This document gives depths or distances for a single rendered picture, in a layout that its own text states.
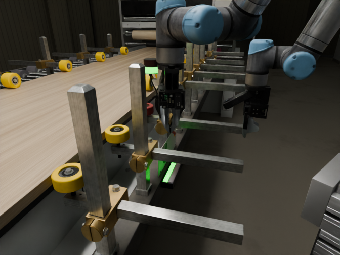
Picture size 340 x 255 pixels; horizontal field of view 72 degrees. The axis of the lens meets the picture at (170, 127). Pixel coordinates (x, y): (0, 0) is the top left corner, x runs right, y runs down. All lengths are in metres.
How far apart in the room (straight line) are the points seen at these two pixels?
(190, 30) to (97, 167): 0.33
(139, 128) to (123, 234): 0.30
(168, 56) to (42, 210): 0.53
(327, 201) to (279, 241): 1.27
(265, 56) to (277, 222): 1.25
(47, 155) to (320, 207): 0.65
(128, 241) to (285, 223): 1.34
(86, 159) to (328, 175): 0.44
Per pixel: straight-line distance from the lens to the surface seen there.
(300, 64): 0.73
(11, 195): 0.62
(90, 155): 0.48
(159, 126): 0.93
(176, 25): 0.56
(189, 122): 0.97
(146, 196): 0.83
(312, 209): 0.51
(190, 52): 1.37
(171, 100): 0.65
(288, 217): 1.92
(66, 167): 0.65
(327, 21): 0.75
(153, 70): 0.89
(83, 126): 0.45
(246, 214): 1.84
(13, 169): 0.71
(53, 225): 0.81
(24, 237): 0.74
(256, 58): 0.87
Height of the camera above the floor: 1.24
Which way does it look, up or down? 25 degrees down
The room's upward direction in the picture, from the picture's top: straight up
